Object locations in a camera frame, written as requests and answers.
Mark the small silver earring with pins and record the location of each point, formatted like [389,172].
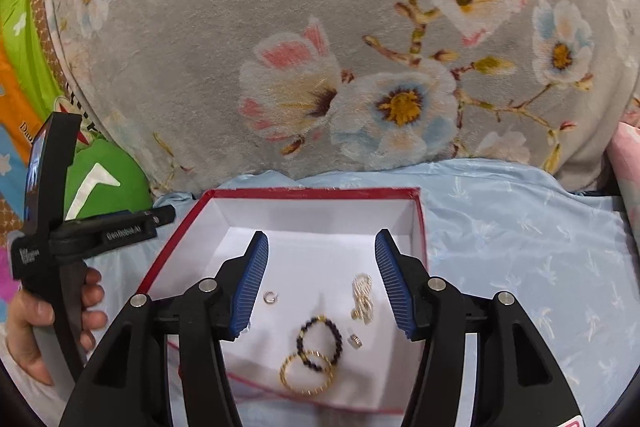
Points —
[356,341]

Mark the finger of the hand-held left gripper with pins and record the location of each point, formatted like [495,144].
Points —
[125,232]

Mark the light blue palm sheet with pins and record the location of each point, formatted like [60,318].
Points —
[500,247]

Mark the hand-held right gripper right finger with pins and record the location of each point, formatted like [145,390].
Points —
[395,287]

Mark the person's left hand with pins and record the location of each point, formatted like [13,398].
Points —
[30,337]

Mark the grey floral blanket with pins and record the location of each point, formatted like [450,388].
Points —
[225,7]

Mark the cartoon monkey printed blanket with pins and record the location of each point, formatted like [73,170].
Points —
[20,72]

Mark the green round cushion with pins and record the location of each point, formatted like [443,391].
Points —
[125,187]

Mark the pink pillow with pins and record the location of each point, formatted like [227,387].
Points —
[627,157]

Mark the gold bangle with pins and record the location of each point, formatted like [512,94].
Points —
[282,372]

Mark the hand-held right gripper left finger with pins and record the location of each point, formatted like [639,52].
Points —
[250,287]

